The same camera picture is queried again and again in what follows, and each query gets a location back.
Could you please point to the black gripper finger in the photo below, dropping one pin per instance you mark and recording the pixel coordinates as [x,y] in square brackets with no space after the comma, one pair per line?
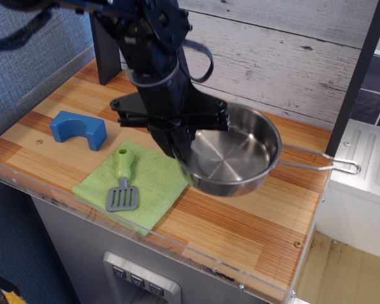
[162,138]
[185,134]

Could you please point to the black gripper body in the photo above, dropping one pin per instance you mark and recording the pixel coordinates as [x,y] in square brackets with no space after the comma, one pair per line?
[166,99]

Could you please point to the stainless steel pot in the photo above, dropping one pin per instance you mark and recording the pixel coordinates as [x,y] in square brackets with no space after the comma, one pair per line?
[236,161]

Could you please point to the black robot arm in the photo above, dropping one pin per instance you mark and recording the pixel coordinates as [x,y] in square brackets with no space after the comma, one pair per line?
[152,37]

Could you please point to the green microfiber cloth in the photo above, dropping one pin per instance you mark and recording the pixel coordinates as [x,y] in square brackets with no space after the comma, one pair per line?
[158,178]

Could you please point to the green grey toy spatula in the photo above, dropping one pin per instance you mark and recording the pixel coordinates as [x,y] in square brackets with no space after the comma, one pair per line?
[123,197]

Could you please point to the blue arch toy block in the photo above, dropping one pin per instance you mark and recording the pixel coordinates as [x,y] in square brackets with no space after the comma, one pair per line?
[67,125]

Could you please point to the clear acrylic table guard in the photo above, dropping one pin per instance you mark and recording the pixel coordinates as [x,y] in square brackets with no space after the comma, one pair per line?
[256,242]

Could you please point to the silver button control panel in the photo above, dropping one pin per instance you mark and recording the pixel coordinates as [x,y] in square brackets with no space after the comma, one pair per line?
[133,283]

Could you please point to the white toy sink drainboard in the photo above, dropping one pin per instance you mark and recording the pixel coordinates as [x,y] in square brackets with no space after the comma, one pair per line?
[360,143]

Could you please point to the yellow object bottom left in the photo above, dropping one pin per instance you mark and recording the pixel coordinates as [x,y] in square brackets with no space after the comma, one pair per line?
[13,298]

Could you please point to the dark grey left post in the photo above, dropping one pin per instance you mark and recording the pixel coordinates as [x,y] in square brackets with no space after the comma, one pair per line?
[106,51]

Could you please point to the dark grey post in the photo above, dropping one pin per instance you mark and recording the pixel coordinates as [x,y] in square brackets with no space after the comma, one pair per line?
[106,51]
[363,63]

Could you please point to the dark grey right post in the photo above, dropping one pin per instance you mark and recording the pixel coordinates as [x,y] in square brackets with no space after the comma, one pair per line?
[363,63]

